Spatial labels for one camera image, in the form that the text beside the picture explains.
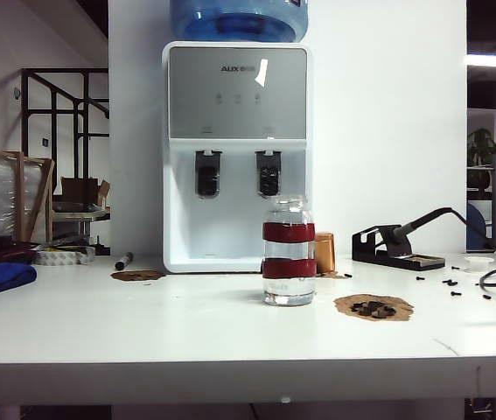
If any glass bottle with red bands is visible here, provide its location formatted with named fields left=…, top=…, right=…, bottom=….
left=262, top=195, right=318, bottom=307

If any black dispenser tap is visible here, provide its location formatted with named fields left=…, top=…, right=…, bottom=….
left=194, top=148, right=224, bottom=200
left=255, top=148, right=283, bottom=200

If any white AUX water dispenser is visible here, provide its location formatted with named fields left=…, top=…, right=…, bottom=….
left=161, top=40, right=314, bottom=274

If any blue water jug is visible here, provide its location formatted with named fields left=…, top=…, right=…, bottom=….
left=169, top=0, right=310, bottom=44

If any copper cylindrical canister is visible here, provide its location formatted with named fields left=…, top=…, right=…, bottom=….
left=315, top=231, right=338, bottom=275

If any black soldering iron stand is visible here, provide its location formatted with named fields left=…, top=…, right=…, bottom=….
left=352, top=225, right=446, bottom=272

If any flat brown patch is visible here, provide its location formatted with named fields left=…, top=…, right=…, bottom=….
left=110, top=269, right=166, bottom=282

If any pile of dark chips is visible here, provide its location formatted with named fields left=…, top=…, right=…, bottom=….
left=350, top=300, right=396, bottom=319

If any brown cardboard box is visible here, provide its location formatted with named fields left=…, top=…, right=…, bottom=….
left=60, top=176, right=112, bottom=209

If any black soldering iron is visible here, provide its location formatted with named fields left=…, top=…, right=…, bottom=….
left=388, top=206, right=455, bottom=244

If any brown patch with chips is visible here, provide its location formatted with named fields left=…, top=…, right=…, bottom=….
left=333, top=293, right=416, bottom=324

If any black stair railing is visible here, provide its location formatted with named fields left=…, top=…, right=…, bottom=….
left=21, top=67, right=111, bottom=181

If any blue chair back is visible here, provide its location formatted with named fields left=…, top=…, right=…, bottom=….
left=467, top=203, right=487, bottom=252

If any black soldering iron cable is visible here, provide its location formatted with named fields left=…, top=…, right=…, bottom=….
left=451, top=208, right=496, bottom=291

